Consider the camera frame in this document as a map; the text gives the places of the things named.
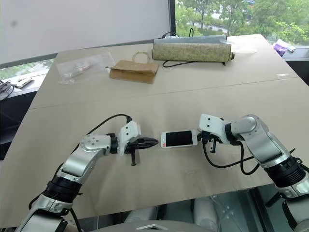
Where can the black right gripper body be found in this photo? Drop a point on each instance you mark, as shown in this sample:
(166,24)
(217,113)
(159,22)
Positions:
(212,142)

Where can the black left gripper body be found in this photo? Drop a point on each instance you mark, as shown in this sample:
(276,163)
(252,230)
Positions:
(135,145)

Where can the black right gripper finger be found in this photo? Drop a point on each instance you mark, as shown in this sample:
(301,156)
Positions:
(199,137)

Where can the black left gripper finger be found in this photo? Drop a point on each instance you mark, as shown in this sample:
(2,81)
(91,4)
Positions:
(147,145)
(148,140)

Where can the clear phone case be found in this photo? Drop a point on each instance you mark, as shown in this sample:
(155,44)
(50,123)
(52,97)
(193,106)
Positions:
(161,140)

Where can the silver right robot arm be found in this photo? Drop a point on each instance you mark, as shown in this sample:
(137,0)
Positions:
(268,147)

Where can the white rounded robot leg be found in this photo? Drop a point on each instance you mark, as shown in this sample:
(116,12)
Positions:
(142,213)
(205,213)

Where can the brown paper bag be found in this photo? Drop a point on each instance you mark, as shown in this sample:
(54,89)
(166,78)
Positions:
(132,71)

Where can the grey robot torso top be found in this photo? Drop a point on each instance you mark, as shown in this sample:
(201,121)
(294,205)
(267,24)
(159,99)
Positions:
(149,227)

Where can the black table leg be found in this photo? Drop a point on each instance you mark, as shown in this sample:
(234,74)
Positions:
(259,210)

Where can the rolled floral mat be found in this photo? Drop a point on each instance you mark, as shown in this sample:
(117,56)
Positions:
(190,52)

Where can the clear plastic bag with items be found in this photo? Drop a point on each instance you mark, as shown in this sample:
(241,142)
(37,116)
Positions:
(80,67)

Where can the purple packet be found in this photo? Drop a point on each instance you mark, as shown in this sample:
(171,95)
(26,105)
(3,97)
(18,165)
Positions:
(280,47)

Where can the white and teal packet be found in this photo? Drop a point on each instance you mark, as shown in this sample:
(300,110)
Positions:
(290,48)

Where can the black window pillar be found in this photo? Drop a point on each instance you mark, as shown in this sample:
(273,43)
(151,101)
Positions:
(172,17)

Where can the white remote on sill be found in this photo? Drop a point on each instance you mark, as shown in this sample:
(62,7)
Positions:
(22,82)

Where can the white roller blind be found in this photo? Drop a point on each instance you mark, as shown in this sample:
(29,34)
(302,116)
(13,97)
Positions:
(84,24)

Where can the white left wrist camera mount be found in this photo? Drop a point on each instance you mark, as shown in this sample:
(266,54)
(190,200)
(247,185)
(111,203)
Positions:
(128,131)

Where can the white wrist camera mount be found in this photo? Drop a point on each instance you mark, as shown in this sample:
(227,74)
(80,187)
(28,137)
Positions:
(211,124)
(128,131)

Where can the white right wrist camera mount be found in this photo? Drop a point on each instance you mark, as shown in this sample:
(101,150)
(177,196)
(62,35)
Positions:
(211,124)

